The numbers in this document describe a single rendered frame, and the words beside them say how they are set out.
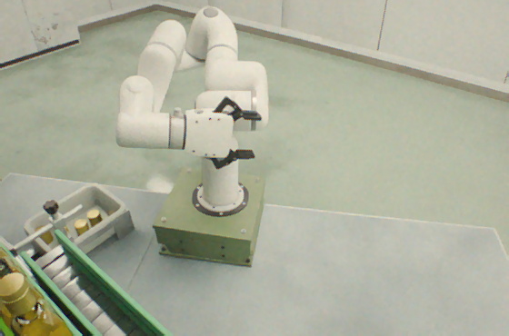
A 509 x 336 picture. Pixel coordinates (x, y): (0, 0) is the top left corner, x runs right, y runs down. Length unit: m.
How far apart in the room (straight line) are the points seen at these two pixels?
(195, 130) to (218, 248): 0.33
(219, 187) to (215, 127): 0.22
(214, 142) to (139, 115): 0.16
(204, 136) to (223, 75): 0.20
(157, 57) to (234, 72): 0.18
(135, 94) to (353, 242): 0.69
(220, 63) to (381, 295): 0.69
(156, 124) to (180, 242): 0.35
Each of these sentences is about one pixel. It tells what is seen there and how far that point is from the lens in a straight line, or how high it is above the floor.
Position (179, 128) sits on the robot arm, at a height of 1.16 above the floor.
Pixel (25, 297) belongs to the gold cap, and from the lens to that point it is 0.57.
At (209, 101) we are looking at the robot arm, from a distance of 0.84.
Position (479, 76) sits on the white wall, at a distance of 3.90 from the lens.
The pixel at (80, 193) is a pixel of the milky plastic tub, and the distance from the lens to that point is 1.18.
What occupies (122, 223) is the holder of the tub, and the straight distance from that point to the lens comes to 1.10.
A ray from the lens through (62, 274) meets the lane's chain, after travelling 0.93.
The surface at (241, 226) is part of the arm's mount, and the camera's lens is 0.95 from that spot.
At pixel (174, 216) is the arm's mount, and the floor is 0.86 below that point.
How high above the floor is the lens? 1.56
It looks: 35 degrees down
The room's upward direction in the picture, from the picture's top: straight up
